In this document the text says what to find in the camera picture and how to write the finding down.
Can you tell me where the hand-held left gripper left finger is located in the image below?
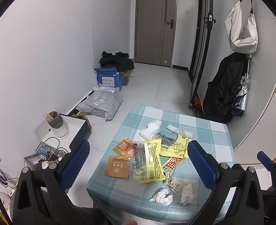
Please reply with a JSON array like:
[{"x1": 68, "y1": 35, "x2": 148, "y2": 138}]
[{"x1": 11, "y1": 140, "x2": 91, "y2": 225}]

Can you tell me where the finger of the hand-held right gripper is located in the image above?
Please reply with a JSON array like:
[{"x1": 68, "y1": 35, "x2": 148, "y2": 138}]
[{"x1": 257, "y1": 151, "x2": 276, "y2": 189}]

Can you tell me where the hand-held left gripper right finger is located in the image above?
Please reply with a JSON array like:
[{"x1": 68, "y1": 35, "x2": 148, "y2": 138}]
[{"x1": 187, "y1": 140, "x2": 265, "y2": 225}]

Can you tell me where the yellow cartoon wrapper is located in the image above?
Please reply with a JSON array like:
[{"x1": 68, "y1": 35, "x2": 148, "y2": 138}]
[{"x1": 159, "y1": 134, "x2": 192, "y2": 159}]

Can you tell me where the translucent plastic cup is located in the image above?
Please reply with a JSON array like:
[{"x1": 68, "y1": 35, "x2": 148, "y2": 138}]
[{"x1": 165, "y1": 124, "x2": 183, "y2": 133}]

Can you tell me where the orange heart sachet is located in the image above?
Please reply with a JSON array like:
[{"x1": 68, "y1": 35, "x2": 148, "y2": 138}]
[{"x1": 112, "y1": 137, "x2": 135, "y2": 157}]

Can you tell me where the red white patterned wrapper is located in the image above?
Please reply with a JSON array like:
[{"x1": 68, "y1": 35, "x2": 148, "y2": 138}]
[{"x1": 162, "y1": 157, "x2": 184, "y2": 173}]

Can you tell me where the crumpled white tissue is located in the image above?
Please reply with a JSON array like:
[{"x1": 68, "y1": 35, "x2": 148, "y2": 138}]
[
  {"x1": 179, "y1": 183, "x2": 196, "y2": 204},
  {"x1": 149, "y1": 188, "x2": 174, "y2": 206}
]

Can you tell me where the clear wrapper with label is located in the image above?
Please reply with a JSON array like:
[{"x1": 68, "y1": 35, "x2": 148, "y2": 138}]
[{"x1": 165, "y1": 171, "x2": 191, "y2": 196}]

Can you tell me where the white dark-sided box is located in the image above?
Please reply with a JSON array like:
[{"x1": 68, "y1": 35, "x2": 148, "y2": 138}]
[{"x1": 35, "y1": 113, "x2": 92, "y2": 149}]

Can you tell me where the teal checkered tablecloth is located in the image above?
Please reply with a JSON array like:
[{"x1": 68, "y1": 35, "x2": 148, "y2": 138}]
[{"x1": 86, "y1": 103, "x2": 237, "y2": 225}]

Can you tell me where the blue bowl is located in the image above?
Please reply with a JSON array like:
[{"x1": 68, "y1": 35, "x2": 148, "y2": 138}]
[{"x1": 34, "y1": 147, "x2": 47, "y2": 160}]

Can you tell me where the brown sachet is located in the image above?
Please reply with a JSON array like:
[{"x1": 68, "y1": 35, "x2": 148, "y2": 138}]
[{"x1": 104, "y1": 155, "x2": 130, "y2": 179}]

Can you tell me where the grey translucent utensil holder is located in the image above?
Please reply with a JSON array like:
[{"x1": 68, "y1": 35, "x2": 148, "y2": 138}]
[{"x1": 47, "y1": 111, "x2": 69, "y2": 139}]

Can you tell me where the clear printed bread wrapper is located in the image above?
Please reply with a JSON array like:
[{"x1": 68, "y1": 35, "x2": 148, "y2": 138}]
[{"x1": 152, "y1": 129, "x2": 193, "y2": 148}]

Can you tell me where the brown crumpled bag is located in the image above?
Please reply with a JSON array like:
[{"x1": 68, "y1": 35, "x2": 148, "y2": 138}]
[{"x1": 71, "y1": 113, "x2": 90, "y2": 123}]

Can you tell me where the small grey box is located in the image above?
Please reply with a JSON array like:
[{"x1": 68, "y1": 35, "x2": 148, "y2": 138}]
[{"x1": 23, "y1": 155, "x2": 45, "y2": 170}]

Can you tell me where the long yellow wrapper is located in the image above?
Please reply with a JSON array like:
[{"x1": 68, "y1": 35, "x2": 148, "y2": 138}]
[{"x1": 144, "y1": 138, "x2": 168, "y2": 184}]

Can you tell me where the clear black-printed wrapper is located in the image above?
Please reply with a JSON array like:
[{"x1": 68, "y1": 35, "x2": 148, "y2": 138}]
[{"x1": 128, "y1": 142, "x2": 153, "y2": 183}]

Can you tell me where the grey mailer bag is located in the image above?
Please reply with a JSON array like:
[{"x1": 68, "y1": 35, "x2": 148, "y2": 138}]
[{"x1": 76, "y1": 89, "x2": 124, "y2": 122}]

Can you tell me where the silver folded umbrella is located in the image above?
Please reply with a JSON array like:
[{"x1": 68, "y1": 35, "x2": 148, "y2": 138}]
[{"x1": 231, "y1": 54, "x2": 253, "y2": 118}]

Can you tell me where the white mailer bag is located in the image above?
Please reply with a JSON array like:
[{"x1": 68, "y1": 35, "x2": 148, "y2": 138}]
[{"x1": 92, "y1": 86, "x2": 120, "y2": 95}]

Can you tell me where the black jacket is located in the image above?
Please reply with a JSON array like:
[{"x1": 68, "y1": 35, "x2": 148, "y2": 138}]
[{"x1": 202, "y1": 52, "x2": 250, "y2": 124}]

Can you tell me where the blue cardboard box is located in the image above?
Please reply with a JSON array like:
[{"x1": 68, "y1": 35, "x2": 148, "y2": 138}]
[{"x1": 93, "y1": 67, "x2": 126, "y2": 92}]

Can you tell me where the pile of black clothes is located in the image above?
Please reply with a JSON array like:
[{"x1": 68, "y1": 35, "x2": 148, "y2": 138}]
[{"x1": 99, "y1": 51, "x2": 135, "y2": 72}]

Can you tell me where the black framed glass sliding door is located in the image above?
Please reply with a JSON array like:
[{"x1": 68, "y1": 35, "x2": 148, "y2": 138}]
[{"x1": 188, "y1": 0, "x2": 217, "y2": 110}]

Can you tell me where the white hanging bag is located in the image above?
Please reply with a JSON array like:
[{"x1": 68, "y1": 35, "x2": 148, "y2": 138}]
[{"x1": 225, "y1": 1, "x2": 258, "y2": 53}]

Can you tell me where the grey entrance door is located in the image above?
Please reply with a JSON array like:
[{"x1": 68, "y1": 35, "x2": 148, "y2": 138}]
[{"x1": 134, "y1": 0, "x2": 177, "y2": 67}]

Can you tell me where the black sliding door latch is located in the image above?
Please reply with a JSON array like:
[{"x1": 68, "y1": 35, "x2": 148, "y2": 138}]
[{"x1": 203, "y1": 14, "x2": 216, "y2": 24}]

